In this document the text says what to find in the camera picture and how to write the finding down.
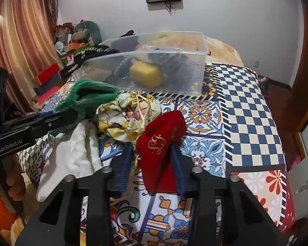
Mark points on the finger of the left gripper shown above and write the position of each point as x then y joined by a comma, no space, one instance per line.
57,122

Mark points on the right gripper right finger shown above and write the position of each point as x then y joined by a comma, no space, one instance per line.
226,211

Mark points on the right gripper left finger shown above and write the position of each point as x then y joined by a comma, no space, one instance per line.
58,219

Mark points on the white sock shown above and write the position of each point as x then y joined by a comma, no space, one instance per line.
77,153

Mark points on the green knit hat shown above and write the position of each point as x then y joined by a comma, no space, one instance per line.
84,97

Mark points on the floral satin scrunchie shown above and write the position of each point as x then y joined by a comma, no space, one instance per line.
126,117

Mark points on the red velvet pouch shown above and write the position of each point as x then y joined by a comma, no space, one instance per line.
154,148

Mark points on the black patterned knit scarf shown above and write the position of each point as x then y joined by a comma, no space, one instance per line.
92,53

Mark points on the operator left hand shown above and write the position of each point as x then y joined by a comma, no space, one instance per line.
15,180

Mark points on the red flat box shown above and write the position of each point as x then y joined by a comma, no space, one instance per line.
45,74

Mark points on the pink bunny doll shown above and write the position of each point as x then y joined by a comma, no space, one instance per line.
70,60

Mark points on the colourful patchwork bed cover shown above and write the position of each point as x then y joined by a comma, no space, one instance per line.
230,130

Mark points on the grey green plush toy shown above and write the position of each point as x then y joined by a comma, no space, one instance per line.
87,32

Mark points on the yellow sponge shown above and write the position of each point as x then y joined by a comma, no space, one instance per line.
147,75

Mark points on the dark purple jacket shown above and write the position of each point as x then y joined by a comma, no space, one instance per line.
128,42

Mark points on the pink striped curtain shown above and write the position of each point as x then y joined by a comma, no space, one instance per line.
27,45

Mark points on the clear plastic storage bin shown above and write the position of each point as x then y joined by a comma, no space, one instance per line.
187,81

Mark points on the brown wooden door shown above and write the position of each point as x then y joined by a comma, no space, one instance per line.
297,107

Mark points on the beige fleece blanket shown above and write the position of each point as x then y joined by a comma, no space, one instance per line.
218,51

